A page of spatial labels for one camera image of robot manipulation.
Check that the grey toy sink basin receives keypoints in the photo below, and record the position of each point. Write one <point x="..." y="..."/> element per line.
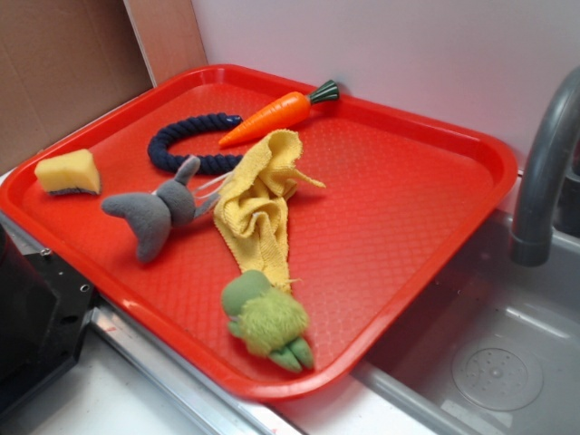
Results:
<point x="488" y="347"/>

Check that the yellow microfibre cloth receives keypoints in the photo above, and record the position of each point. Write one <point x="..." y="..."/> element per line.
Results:
<point x="252" y="211"/>

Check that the grey toy faucet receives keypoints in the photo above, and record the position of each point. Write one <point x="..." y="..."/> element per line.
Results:
<point x="548" y="197"/>

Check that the orange plastic toy carrot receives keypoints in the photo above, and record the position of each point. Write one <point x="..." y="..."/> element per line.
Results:
<point x="282" y="113"/>

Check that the red plastic tray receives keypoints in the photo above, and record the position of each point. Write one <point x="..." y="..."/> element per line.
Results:
<point x="389" y="197"/>

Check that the yellow sponge with grey pad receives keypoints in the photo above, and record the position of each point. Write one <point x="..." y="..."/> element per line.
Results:
<point x="73" y="172"/>

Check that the green plush toy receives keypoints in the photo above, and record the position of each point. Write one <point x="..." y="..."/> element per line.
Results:
<point x="270" y="322"/>

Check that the brown cardboard panel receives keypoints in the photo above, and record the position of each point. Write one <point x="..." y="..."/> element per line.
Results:
<point x="66" y="63"/>

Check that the grey plush toy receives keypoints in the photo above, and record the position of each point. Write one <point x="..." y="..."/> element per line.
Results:
<point x="152" y="216"/>

